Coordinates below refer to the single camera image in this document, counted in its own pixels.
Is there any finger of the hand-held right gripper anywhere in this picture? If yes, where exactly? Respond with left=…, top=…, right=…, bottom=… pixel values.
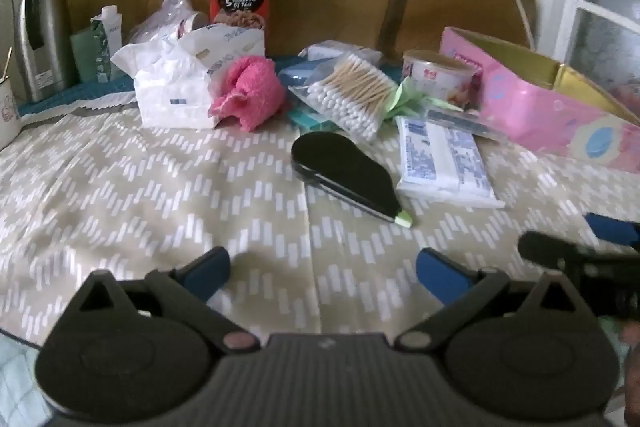
left=584, top=213, right=640, bottom=254
left=518, top=231, right=593, bottom=269

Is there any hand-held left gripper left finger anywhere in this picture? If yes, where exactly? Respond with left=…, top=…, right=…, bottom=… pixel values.
left=65, top=247, right=256, bottom=355

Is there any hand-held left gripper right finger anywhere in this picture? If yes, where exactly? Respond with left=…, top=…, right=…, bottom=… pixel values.
left=395, top=248, right=597, bottom=353

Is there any beige zigzag patterned blanket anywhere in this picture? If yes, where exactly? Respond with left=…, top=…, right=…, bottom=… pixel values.
left=0, top=104, right=640, bottom=358

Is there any white blue-printed tissue packet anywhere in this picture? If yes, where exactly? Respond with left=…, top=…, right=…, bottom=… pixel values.
left=395, top=116, right=506, bottom=209

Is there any black teardrop-shaped case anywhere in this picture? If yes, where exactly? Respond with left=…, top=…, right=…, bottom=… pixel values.
left=291, top=132, right=413, bottom=228

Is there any pink cardboard box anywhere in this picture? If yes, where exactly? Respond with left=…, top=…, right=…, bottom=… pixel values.
left=439, top=26, right=640, bottom=175

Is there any clear plastic labelled package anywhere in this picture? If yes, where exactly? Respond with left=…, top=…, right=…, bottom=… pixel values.
left=420, top=99, right=516, bottom=142

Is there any green paper wrapper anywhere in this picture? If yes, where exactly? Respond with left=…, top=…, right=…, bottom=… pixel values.
left=385, top=79, right=431, bottom=120

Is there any large white tissue pack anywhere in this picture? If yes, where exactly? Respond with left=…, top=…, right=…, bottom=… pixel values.
left=110, top=24, right=267, bottom=131

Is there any pink fluffy cloth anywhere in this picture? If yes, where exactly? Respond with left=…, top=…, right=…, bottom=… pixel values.
left=208, top=54, right=287, bottom=131

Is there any pink labelled food can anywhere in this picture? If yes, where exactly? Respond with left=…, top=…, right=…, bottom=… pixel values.
left=401, top=48, right=483, bottom=110

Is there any bag of cotton swabs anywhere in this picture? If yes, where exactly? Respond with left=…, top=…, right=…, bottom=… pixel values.
left=289, top=52, right=401, bottom=142

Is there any blue packet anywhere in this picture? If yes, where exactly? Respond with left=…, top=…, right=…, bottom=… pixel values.
left=277, top=59, right=341, bottom=90

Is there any teal mat with lace edge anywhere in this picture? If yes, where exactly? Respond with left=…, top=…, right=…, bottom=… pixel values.
left=17, top=54, right=406, bottom=118

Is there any green and white drink carton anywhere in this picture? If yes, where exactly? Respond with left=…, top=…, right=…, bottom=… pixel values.
left=70, top=5, right=124, bottom=84

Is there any white plastic-wrapped packet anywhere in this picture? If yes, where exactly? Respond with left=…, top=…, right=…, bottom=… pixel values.
left=299, top=42, right=383, bottom=65

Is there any white enamel mug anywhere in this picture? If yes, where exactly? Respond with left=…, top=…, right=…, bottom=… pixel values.
left=0, top=74, right=23, bottom=150

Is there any clear plastic bag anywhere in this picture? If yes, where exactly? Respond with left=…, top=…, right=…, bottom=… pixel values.
left=129, top=0, right=211, bottom=45

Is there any steel thermos bottle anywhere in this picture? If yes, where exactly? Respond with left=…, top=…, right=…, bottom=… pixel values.
left=14, top=0, right=73, bottom=104

